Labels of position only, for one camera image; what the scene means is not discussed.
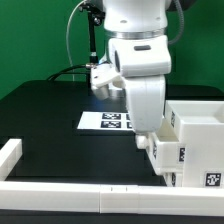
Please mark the white left fence block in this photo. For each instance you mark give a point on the white left fence block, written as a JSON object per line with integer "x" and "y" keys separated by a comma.
{"x": 10, "y": 154}

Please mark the white drawer box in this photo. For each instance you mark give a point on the white drawer box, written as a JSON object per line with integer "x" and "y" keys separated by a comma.
{"x": 173, "y": 179}
{"x": 163, "y": 149}

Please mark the white drawer cabinet shell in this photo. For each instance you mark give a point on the white drawer cabinet shell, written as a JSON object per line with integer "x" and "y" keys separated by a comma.
{"x": 199, "y": 125}

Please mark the white fiducial marker sheet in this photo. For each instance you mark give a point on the white fiducial marker sheet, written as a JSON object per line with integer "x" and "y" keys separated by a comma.
{"x": 105, "y": 121}

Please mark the white front fence rail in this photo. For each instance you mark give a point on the white front fence rail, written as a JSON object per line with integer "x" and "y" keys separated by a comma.
{"x": 98, "y": 198}

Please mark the black camera stand pole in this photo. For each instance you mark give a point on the black camera stand pole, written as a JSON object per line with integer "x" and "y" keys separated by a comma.
{"x": 96, "y": 15}

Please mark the white front drawer box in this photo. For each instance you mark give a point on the white front drawer box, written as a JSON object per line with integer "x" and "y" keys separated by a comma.
{"x": 173, "y": 179}

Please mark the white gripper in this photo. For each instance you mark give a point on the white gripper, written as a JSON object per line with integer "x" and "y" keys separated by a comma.
{"x": 145, "y": 99}

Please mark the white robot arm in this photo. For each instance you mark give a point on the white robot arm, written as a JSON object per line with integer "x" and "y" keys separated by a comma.
{"x": 140, "y": 19}

